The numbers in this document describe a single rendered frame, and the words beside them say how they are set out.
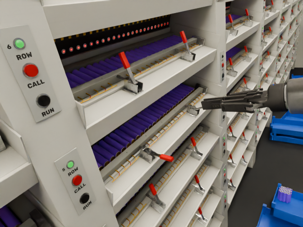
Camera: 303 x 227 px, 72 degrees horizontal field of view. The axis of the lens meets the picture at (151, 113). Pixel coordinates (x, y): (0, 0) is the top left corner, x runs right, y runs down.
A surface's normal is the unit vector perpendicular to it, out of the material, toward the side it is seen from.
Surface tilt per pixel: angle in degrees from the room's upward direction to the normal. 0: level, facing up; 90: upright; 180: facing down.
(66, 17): 108
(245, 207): 0
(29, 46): 90
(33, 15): 90
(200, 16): 90
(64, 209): 90
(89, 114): 18
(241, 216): 0
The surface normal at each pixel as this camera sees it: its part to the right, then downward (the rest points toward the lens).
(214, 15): -0.58, 0.43
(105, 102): 0.09, -0.80
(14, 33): 0.79, 0.14
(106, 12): 0.81, 0.41
